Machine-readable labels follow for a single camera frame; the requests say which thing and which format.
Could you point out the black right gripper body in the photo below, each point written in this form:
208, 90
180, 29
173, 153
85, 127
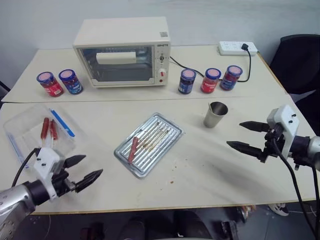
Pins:
272, 146

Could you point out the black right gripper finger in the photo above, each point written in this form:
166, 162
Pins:
255, 126
245, 148

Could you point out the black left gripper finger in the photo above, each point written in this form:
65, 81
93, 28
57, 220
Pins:
73, 160
88, 179

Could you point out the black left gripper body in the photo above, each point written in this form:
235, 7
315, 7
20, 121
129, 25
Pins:
61, 183

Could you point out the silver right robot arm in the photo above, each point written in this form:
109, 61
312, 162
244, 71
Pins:
308, 152

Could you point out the red sausage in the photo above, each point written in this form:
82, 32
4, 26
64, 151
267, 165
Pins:
53, 130
133, 148
45, 128

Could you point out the steel cup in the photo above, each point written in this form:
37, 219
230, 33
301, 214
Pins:
213, 118

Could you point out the red and blue label jar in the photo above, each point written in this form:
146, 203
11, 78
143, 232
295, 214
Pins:
229, 80

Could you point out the clear plastic box blue clips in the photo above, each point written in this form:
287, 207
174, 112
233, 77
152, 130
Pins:
25, 125

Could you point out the red label jam jar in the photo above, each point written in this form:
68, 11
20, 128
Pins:
209, 83
52, 86

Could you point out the white and black shoe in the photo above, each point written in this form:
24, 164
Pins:
279, 209

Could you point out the black office chair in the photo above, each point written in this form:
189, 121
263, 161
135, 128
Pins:
297, 65

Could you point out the blue label jam jar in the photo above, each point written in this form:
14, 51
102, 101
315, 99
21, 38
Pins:
72, 83
186, 83

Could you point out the ribbed metal baking tray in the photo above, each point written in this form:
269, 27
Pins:
160, 150

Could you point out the white power strip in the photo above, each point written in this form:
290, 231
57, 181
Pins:
232, 47

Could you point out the black chair part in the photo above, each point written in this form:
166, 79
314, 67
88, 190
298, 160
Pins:
3, 90

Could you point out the cream toaster oven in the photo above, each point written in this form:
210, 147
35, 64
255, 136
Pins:
120, 32

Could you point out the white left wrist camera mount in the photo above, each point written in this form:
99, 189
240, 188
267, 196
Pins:
45, 162

